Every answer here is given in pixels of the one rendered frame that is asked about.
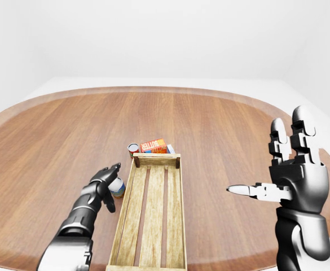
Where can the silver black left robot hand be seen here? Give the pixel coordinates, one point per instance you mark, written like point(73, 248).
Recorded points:
point(102, 180)

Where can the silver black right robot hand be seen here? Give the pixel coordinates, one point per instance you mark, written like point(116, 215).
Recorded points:
point(303, 180)

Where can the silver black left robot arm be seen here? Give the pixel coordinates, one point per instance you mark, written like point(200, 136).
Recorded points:
point(75, 226)

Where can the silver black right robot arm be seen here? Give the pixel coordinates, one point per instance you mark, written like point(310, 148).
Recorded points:
point(304, 242)

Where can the red label soup tin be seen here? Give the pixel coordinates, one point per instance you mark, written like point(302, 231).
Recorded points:
point(133, 152)

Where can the wooden slat tray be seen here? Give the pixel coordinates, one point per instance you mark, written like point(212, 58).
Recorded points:
point(151, 214)

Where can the white blue label tin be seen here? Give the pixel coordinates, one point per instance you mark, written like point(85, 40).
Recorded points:
point(118, 189)

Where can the orange butter box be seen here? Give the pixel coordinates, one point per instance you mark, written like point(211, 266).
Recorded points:
point(153, 145)

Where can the blue white food box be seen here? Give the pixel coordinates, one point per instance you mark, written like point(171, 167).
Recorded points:
point(170, 149)

